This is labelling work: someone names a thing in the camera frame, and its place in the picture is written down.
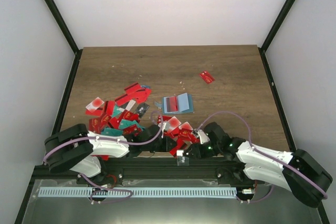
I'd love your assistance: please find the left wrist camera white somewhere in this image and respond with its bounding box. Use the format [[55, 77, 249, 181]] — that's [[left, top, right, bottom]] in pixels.
[[160, 122, 171, 137]]

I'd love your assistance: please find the red striped card table edge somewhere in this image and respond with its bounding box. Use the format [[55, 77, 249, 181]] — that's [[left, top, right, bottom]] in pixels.
[[169, 140, 187, 157]]

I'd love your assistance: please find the red gold card right pile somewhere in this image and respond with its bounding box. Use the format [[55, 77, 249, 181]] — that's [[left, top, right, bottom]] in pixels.
[[178, 122, 197, 142]]

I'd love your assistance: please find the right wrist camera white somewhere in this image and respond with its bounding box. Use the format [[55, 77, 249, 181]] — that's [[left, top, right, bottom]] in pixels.
[[193, 130, 210, 144]]

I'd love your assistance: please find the light blue slotted cable duct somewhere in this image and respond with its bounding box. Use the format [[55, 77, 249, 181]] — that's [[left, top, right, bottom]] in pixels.
[[38, 187, 237, 198]]

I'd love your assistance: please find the black frame post left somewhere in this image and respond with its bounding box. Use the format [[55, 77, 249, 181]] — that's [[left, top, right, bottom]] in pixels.
[[28, 0, 80, 55]]

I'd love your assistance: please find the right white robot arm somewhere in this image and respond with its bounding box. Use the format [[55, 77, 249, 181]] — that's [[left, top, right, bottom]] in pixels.
[[183, 122, 333, 208]]

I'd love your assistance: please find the red card far right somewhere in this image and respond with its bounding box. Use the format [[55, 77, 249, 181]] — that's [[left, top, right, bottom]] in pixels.
[[199, 71, 215, 84]]

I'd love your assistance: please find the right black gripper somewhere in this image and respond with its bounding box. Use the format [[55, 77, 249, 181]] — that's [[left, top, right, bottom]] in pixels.
[[184, 142, 222, 160]]

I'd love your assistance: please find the purple cable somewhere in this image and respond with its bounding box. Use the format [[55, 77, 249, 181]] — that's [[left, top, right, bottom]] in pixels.
[[43, 110, 165, 205], [196, 111, 329, 204]]

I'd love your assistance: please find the red card black stripe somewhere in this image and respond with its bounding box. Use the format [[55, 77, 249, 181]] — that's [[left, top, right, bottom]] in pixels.
[[166, 96, 179, 113]]

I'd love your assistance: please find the black frame post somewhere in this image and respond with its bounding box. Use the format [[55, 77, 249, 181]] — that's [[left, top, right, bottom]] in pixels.
[[28, 0, 80, 55], [259, 0, 312, 51]]

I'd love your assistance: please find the black frame post right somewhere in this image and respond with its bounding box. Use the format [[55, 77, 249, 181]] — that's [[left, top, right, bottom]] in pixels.
[[259, 0, 312, 51]]

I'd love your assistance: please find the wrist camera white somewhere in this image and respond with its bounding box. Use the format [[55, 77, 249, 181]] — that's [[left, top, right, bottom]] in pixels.
[[160, 122, 171, 137], [193, 130, 210, 144]]

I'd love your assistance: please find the red card top pile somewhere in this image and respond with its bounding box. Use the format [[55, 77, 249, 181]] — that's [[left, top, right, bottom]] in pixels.
[[124, 82, 141, 95]]

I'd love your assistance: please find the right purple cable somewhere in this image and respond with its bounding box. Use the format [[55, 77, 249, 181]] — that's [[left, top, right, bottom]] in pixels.
[[196, 111, 329, 204]]

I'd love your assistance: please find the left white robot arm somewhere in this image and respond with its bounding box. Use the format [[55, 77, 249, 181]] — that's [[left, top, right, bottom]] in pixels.
[[43, 124, 177, 184]]

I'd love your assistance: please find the red gold card pile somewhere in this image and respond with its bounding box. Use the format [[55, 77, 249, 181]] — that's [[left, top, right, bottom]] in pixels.
[[178, 122, 197, 142], [123, 124, 143, 135]]

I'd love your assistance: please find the white red card left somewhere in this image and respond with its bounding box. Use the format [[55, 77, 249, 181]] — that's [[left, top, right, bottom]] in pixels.
[[86, 97, 104, 112]]

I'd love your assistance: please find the black card centre left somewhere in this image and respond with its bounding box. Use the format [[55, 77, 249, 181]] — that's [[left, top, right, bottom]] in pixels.
[[134, 102, 150, 118]]

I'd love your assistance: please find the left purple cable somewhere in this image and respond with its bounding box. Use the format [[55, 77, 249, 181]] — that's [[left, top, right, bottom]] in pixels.
[[43, 110, 165, 205]]

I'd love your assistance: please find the red VIP card centre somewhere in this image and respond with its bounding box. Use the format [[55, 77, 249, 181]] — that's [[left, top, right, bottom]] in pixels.
[[157, 115, 172, 126]]

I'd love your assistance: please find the small black card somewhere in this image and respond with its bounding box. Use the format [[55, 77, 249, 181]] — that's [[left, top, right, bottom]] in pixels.
[[176, 150, 190, 166]]

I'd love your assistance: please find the white red circle card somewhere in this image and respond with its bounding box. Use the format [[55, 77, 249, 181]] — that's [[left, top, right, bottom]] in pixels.
[[166, 116, 181, 133]]

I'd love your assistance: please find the teal leather card holder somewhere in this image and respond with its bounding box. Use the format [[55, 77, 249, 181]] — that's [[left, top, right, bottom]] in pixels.
[[154, 93, 194, 115]]

